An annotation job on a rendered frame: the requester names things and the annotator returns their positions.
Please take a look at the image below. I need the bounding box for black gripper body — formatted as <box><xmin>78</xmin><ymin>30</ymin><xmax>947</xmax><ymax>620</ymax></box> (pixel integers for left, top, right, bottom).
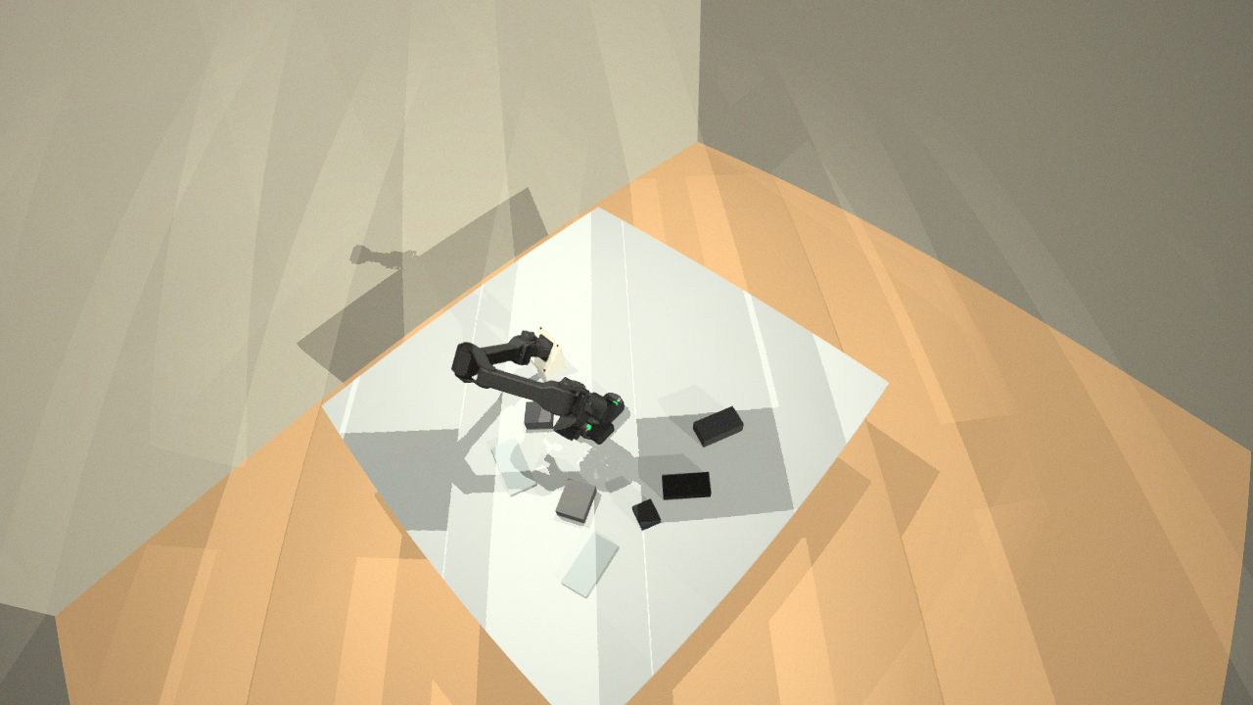
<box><xmin>580</xmin><ymin>413</ymin><xmax>614</xmax><ymax>445</ymax></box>

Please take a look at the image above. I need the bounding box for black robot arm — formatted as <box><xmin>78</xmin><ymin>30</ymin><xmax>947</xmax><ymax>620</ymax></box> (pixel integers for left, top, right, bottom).
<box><xmin>451</xmin><ymin>331</ymin><xmax>616</xmax><ymax>441</ymax></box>

